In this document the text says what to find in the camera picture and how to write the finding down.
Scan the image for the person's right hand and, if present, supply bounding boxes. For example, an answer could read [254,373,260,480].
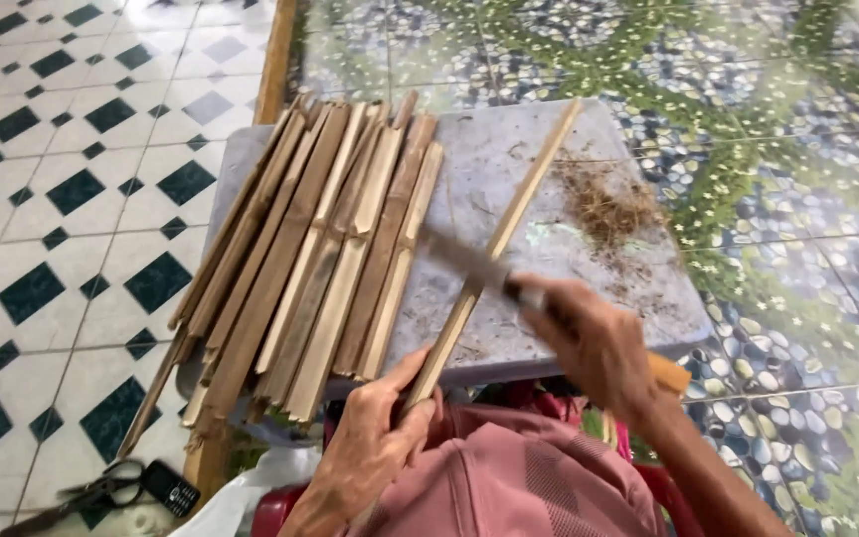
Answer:
[508,271,663,428]

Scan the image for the person's left hand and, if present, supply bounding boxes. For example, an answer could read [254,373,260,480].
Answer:
[301,347,446,525]

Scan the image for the thin single bamboo strip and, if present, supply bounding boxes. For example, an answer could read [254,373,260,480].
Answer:
[398,99,585,420]

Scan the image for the knife with wooden handle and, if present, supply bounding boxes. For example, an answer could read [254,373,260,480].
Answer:
[421,224,693,396]

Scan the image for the grey plastic stool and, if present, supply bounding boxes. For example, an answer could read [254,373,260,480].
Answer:
[174,97,715,448]

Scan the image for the heap of bamboo shavings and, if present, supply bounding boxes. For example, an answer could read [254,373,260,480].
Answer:
[555,155,671,258]

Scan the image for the person's pink clothing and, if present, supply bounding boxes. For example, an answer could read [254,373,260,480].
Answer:
[324,379,671,537]

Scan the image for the pile of split bamboo slats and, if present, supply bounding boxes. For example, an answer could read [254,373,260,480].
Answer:
[115,89,447,459]

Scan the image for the white plastic bag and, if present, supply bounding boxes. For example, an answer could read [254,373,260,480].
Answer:
[167,445,324,537]

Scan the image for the black mobile phone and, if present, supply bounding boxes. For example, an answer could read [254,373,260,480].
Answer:
[139,458,202,519]

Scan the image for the dark metal scissors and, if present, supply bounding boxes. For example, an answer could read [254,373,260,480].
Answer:
[0,458,149,537]

